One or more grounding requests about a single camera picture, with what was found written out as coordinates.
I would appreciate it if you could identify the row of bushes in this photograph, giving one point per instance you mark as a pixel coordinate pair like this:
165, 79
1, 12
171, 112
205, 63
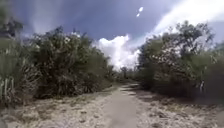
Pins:
180, 63
63, 63

